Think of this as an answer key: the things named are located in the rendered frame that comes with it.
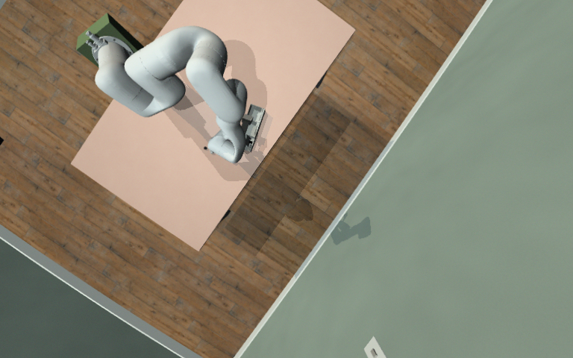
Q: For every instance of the grey rack of bins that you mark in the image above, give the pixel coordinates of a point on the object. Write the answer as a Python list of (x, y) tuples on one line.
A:
[(253, 128)]

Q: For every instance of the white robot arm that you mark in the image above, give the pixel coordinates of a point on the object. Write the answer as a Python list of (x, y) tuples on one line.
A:
[(153, 69)]

